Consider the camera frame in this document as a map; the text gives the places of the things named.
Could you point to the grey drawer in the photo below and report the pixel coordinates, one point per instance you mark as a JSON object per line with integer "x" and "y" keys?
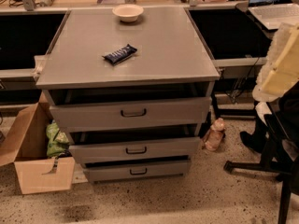
{"x": 137, "y": 169}
{"x": 128, "y": 114}
{"x": 134, "y": 144}

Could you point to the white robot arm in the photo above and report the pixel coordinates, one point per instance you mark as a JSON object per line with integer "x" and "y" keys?
{"x": 281, "y": 70}

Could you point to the grey drawer cabinet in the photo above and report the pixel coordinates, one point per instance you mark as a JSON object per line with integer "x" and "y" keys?
{"x": 171, "y": 61}

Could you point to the grey top drawer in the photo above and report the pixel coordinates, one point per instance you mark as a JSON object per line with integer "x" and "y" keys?
{"x": 128, "y": 114}

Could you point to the grey bottom drawer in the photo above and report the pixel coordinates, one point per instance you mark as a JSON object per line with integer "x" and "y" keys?
{"x": 137, "y": 169}

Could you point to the blue snack bar wrapper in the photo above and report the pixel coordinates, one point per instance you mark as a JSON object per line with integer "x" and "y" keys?
{"x": 120, "y": 55}

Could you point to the pink plastic bottle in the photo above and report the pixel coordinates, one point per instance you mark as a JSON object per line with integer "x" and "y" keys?
{"x": 214, "y": 135}

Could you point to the white bowl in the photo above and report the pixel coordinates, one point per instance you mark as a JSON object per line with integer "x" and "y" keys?
{"x": 128, "y": 12}

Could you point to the green chip bag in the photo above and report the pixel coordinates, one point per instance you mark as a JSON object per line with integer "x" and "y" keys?
{"x": 58, "y": 144}

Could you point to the cardboard box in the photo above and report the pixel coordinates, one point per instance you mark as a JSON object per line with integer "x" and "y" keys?
{"x": 26, "y": 147}

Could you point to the black office chair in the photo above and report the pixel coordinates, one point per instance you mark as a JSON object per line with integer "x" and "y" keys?
{"x": 277, "y": 140}

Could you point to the silver laptop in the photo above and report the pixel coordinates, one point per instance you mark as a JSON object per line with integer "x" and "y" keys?
{"x": 271, "y": 13}

